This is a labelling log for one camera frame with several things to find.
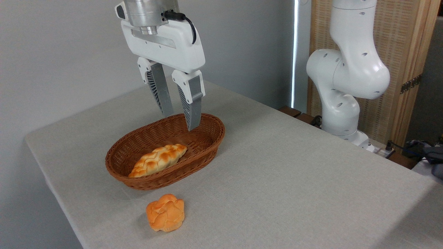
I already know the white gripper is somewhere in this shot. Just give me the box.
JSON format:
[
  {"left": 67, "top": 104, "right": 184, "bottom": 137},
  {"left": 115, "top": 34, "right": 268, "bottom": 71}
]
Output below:
[{"left": 120, "top": 17, "right": 206, "bottom": 131}]

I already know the long braided bread loaf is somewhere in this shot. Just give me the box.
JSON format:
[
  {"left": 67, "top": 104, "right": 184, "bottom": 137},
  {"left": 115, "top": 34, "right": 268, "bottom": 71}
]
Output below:
[{"left": 128, "top": 144, "right": 188, "bottom": 178}]

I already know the round orange bread roll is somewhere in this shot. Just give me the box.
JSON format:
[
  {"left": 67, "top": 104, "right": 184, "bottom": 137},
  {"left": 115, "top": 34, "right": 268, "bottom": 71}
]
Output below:
[{"left": 146, "top": 194, "right": 185, "bottom": 232}]

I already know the brown wicker oval basket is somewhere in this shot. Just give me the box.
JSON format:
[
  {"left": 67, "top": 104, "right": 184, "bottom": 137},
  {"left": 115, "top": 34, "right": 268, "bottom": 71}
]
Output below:
[{"left": 105, "top": 113, "right": 225, "bottom": 191}]

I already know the dark wooden base block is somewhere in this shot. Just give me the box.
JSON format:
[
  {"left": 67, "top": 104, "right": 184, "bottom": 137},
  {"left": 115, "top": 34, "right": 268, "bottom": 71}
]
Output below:
[{"left": 279, "top": 106, "right": 322, "bottom": 129}]

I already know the white power strip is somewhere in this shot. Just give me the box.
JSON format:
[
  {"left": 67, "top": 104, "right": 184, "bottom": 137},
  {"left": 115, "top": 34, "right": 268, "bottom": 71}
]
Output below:
[{"left": 367, "top": 141, "right": 395, "bottom": 159}]

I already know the wooden rattan screen panel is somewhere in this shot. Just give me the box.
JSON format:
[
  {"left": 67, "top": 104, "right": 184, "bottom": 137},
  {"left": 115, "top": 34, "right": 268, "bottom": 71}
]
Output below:
[{"left": 307, "top": 0, "right": 442, "bottom": 149}]

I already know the metal screen hinge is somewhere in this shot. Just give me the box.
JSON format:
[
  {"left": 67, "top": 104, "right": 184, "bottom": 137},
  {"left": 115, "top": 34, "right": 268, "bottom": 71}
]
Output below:
[{"left": 400, "top": 74, "right": 422, "bottom": 94}]

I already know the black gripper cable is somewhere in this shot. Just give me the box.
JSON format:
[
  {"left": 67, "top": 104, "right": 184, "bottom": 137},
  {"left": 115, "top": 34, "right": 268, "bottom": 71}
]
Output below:
[{"left": 164, "top": 10, "right": 197, "bottom": 44}]

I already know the dark bag with cables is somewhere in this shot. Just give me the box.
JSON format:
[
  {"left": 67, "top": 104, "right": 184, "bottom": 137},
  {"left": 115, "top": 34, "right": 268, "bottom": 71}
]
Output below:
[{"left": 403, "top": 139, "right": 443, "bottom": 179}]

